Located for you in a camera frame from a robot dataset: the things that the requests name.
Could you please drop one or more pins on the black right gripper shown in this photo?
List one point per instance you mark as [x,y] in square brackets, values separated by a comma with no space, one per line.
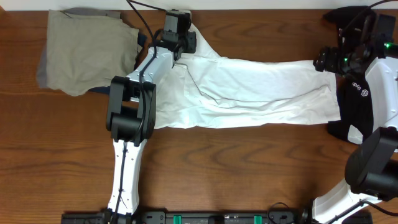
[326,59]

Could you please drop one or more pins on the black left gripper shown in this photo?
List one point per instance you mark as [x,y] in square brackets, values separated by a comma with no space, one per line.
[191,38]

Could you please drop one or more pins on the white printed t-shirt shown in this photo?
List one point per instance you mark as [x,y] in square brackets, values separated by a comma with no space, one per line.
[207,90]

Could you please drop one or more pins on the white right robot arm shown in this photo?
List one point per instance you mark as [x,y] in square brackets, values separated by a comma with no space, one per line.
[370,178]

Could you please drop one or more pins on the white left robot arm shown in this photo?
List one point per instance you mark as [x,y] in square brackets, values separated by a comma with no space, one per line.
[131,118]

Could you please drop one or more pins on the dark blue folded garment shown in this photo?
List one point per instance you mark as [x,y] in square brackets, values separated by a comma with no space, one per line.
[140,45]

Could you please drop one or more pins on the black logo t-shirt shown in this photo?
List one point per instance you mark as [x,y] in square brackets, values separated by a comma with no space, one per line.
[367,96]

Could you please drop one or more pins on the khaki folded garment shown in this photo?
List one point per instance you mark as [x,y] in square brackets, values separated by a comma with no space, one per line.
[84,52]

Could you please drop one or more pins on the grey folded garment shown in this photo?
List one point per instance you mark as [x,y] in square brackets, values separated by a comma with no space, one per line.
[41,74]

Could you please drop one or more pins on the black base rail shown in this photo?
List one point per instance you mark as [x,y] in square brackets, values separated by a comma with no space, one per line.
[284,215]

